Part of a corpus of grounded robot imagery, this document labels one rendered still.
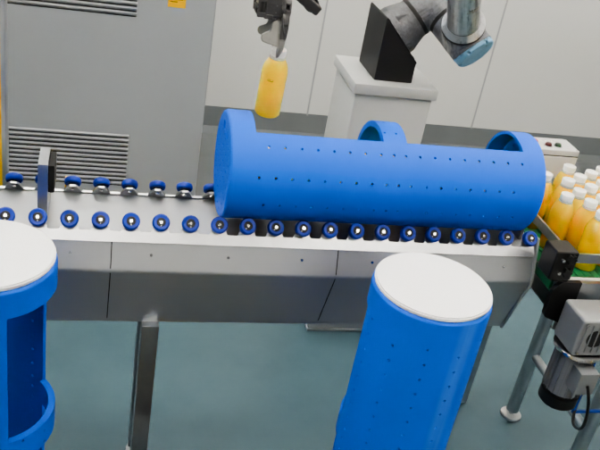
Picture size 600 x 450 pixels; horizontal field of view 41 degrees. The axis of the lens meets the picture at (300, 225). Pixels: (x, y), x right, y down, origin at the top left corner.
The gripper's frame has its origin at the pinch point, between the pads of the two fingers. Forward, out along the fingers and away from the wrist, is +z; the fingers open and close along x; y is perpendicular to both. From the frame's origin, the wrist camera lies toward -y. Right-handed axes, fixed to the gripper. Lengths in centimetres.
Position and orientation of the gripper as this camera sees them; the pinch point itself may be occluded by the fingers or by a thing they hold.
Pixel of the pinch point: (279, 49)
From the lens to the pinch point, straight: 204.1
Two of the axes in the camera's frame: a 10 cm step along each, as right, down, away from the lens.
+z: -1.5, 8.6, 4.9
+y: -9.7, -0.3, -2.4
